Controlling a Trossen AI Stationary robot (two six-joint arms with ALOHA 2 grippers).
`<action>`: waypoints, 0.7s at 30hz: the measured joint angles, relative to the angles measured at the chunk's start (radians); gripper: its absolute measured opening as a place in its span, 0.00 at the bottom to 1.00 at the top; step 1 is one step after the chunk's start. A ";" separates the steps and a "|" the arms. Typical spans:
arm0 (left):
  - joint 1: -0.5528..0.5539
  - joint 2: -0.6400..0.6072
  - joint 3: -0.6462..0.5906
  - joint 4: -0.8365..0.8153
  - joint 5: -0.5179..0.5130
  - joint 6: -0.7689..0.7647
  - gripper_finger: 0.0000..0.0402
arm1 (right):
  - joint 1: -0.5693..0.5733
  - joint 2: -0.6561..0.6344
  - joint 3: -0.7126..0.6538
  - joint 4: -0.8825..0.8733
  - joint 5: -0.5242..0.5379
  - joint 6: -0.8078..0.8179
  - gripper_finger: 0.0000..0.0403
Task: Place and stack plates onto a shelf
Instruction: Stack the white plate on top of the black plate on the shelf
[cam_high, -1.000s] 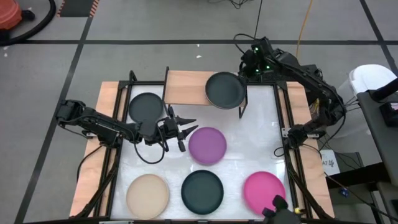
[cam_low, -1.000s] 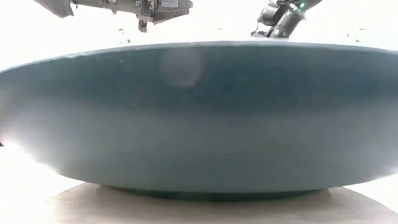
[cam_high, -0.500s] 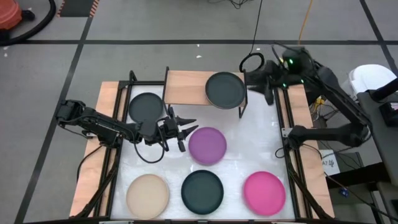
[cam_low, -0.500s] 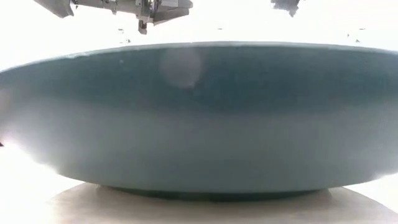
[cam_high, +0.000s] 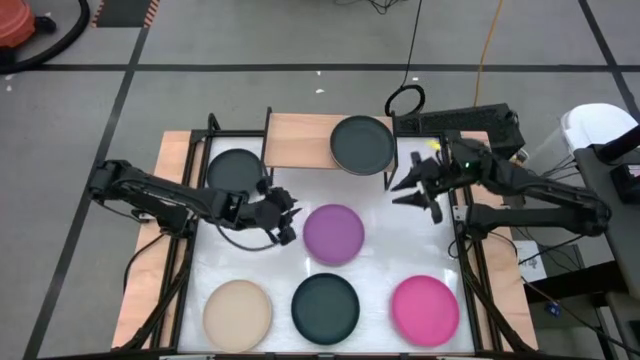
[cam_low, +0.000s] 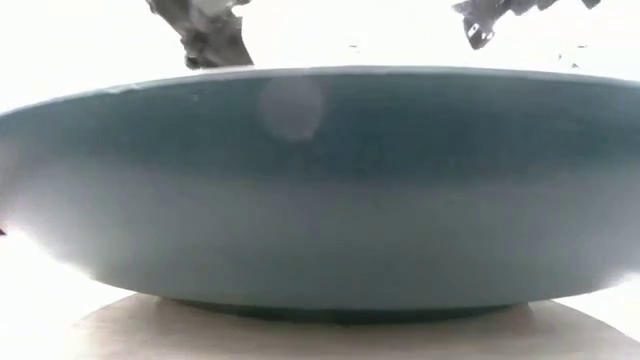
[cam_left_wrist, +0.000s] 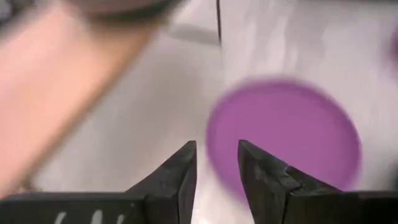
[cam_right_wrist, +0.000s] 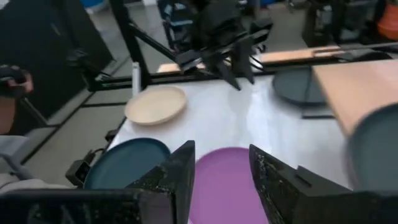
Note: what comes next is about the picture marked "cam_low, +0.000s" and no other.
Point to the dark teal plate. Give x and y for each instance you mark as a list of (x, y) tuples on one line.
[(320, 210)]

